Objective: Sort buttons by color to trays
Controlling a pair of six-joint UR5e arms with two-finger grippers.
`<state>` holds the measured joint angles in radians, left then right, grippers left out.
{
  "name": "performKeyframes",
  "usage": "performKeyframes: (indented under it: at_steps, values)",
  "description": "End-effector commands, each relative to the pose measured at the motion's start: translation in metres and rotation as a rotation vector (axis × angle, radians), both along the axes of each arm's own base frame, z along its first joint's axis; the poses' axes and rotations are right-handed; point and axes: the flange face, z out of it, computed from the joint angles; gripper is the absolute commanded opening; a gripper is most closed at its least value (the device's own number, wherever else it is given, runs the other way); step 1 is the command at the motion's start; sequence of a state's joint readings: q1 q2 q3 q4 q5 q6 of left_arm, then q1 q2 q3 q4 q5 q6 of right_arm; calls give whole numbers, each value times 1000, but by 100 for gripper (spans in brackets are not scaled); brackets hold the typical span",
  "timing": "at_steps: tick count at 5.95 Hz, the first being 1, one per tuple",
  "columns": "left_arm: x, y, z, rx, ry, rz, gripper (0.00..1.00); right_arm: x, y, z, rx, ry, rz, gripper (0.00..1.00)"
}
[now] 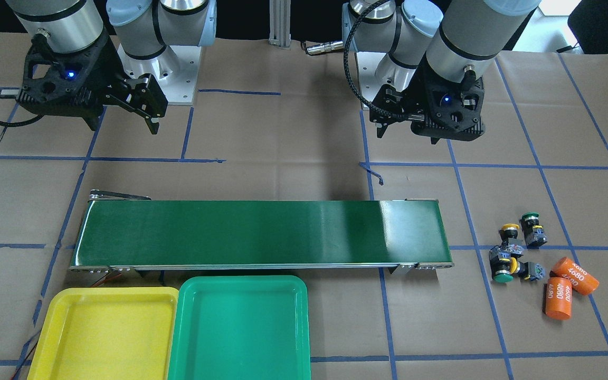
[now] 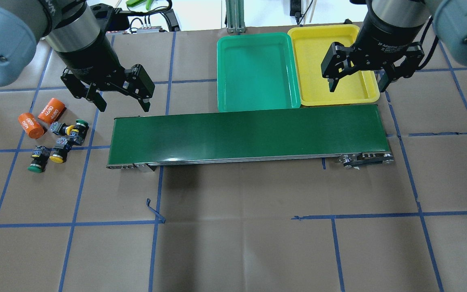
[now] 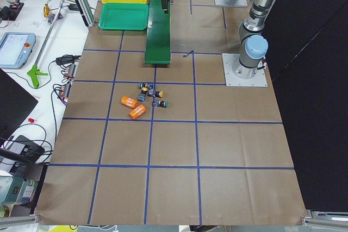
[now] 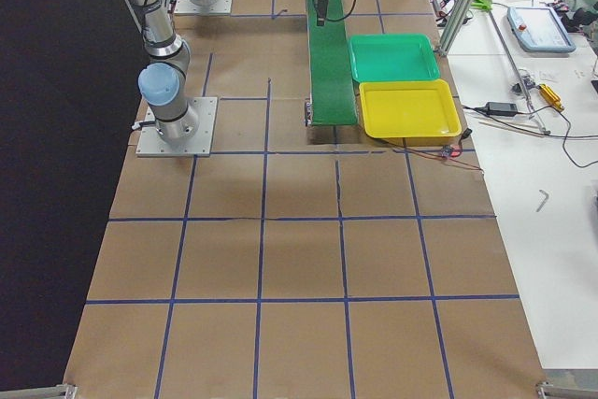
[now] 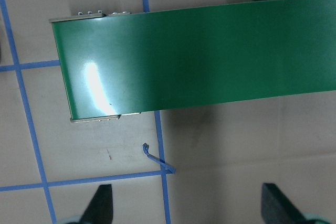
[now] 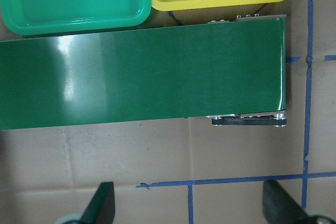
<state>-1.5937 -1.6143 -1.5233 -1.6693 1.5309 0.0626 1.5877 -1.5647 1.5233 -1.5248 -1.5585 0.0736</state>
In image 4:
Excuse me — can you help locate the green conveyor belt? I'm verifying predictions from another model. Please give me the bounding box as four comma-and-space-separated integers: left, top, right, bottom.
306, 0, 358, 126

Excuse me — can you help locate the green plastic tray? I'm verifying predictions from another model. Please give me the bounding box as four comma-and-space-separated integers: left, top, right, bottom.
349, 34, 440, 83

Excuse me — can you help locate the yellow plastic tray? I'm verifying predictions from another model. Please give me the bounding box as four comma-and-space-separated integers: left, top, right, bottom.
359, 78, 462, 139

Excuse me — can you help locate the green plastic clip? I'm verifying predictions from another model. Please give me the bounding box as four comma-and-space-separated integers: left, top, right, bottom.
471, 0, 492, 11

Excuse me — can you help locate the small red circuit board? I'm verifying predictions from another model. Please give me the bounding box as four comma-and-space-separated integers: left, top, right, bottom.
439, 145, 462, 160

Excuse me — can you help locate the black power adapter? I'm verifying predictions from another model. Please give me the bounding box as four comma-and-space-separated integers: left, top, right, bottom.
485, 102, 520, 117

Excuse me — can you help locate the teach pendant tablet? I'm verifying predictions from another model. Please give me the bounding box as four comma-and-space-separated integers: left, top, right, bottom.
506, 7, 577, 53

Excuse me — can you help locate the yellow metal block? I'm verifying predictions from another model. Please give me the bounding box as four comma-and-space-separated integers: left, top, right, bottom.
537, 83, 564, 112

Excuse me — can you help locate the metal allen key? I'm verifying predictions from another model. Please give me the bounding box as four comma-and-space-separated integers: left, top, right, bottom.
535, 189, 550, 213

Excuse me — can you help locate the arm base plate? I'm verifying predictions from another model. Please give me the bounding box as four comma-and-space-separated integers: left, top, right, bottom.
135, 96, 218, 157
174, 0, 233, 16

